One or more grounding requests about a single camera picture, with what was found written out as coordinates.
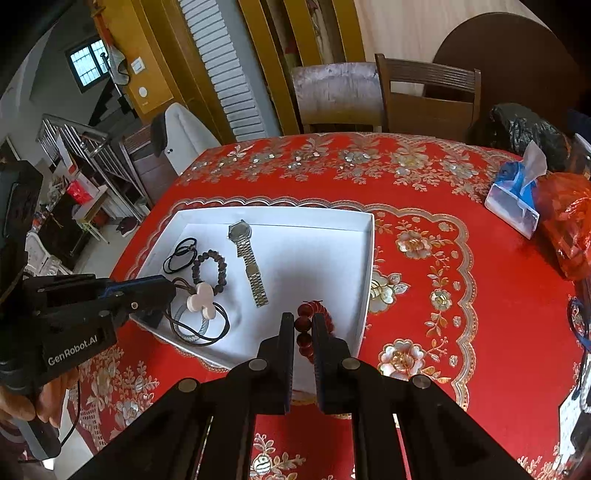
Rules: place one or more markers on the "white grey jacket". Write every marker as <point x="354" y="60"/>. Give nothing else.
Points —
<point x="180" y="137"/>

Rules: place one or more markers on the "small white side table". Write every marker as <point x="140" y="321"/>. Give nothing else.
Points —
<point x="85" y="214"/>

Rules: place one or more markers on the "dark round table top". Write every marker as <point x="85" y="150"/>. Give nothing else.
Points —
<point x="521" y="61"/>

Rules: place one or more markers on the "metal stair railing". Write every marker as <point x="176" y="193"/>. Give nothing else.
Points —
<point x="94" y="148"/>

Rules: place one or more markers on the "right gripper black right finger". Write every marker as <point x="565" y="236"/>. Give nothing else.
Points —
<point x="347" y="385"/>

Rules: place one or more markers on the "black plastic bag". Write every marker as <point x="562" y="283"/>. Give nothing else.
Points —
<point x="512" y="127"/>

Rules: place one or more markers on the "white ornate chair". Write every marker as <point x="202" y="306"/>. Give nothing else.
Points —
<point x="39" y="261"/>

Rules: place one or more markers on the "padded brown chair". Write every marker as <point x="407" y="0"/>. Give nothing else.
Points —
<point x="339" y="97"/>

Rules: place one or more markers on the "orange plastic bag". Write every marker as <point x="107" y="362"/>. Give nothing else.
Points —
<point x="563" y="201"/>

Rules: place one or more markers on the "wooden chair slatted back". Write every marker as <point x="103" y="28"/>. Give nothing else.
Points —
<point x="429" y="99"/>

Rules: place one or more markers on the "blue white tissue pack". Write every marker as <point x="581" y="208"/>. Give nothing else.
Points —
<point x="511" y="195"/>

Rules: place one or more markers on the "person left hand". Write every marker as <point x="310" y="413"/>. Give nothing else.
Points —
<point x="48" y="406"/>

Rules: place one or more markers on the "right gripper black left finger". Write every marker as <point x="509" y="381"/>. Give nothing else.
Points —
<point x="225" y="410"/>

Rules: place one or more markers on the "red floral tablecloth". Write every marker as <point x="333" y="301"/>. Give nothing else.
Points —
<point x="456" y="294"/>

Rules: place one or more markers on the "wooden chair with jacket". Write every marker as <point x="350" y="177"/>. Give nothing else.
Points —
<point x="152" y="172"/>

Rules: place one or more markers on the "red gift bag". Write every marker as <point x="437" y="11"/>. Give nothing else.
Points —
<point x="78" y="193"/>

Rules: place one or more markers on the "silver gold wristwatch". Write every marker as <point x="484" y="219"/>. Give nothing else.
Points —
<point x="240" y="234"/>

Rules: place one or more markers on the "white shallow tray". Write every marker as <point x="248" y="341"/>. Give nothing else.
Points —
<point x="303" y="253"/>

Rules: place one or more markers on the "white louvered door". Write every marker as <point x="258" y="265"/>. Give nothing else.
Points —
<point x="223" y="42"/>

